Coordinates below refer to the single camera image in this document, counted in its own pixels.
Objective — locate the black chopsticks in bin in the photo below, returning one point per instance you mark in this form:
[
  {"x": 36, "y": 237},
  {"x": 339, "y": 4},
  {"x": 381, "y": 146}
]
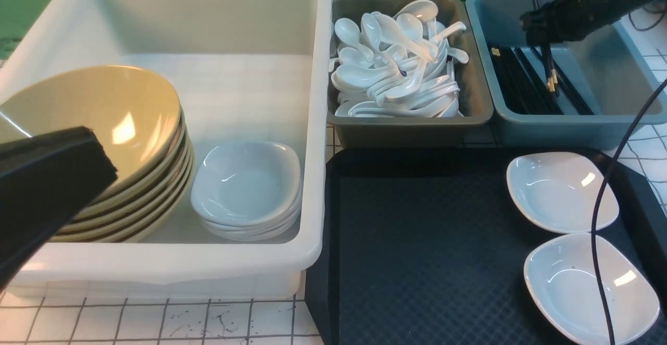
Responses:
[{"x": 525, "y": 92}]

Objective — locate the grey-brown spoon bin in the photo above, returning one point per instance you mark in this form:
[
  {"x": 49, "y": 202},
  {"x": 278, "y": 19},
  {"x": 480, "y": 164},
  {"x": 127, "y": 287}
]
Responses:
[{"x": 475, "y": 99}]

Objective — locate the black plastic serving tray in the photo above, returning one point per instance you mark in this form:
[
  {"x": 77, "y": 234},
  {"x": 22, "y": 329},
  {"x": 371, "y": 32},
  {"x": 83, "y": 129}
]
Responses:
[{"x": 425, "y": 247}]

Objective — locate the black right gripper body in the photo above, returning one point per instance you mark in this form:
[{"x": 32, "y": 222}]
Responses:
[{"x": 560, "y": 21}]

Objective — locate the stack of yellow-green bowls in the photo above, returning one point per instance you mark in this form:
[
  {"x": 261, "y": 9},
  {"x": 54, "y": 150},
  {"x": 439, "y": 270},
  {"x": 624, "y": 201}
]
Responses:
[{"x": 134, "y": 212}]

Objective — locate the yellow-green noodle bowl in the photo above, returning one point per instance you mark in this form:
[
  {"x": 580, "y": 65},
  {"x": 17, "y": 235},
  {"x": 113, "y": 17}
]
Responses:
[{"x": 133, "y": 112}]

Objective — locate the blue-grey chopstick bin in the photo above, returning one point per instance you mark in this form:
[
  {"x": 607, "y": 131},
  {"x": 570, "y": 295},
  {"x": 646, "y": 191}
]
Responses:
[{"x": 606, "y": 67}]

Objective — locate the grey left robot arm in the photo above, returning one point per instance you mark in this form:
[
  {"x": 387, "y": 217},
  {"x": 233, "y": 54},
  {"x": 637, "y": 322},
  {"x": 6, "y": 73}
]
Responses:
[{"x": 45, "y": 182}]

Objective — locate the white sauce dish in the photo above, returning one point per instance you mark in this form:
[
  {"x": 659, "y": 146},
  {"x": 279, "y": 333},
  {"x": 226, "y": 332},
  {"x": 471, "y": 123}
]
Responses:
[
  {"x": 555, "y": 190},
  {"x": 560, "y": 277}
]

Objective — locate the white spoon blue handle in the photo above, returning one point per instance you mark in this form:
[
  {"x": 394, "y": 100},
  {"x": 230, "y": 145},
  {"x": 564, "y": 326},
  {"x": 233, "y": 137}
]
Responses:
[{"x": 392, "y": 61}]

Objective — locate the large white plastic tub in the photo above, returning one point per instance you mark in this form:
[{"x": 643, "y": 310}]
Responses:
[{"x": 243, "y": 69}]

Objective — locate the stack of white sauce dishes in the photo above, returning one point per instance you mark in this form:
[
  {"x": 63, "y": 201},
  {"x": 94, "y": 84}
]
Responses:
[{"x": 248, "y": 190}]

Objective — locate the pile of white spoons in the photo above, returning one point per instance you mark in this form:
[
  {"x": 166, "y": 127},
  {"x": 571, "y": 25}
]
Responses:
[{"x": 368, "y": 88}]

